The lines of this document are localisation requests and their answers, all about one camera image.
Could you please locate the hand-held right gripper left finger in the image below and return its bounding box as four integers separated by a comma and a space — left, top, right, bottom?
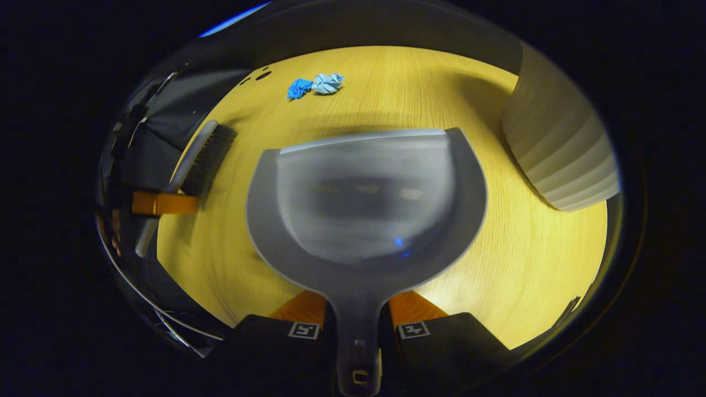
212, 291, 338, 387

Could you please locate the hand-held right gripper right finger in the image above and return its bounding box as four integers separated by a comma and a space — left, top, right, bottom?
381, 291, 511, 387

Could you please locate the small grey broom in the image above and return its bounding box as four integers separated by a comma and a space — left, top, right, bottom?
135, 120, 238, 258

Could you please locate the grey dustpan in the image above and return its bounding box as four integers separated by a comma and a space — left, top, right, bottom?
246, 127, 489, 396

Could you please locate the dark blue paper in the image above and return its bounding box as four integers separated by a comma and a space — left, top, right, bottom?
286, 78, 314, 100

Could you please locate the light blue paper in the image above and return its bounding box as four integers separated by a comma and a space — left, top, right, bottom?
312, 72, 345, 95

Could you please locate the white ribbed garbage bin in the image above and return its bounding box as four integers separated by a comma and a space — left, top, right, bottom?
501, 41, 621, 213

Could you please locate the wooden desktop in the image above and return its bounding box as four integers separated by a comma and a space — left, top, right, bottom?
156, 46, 608, 351

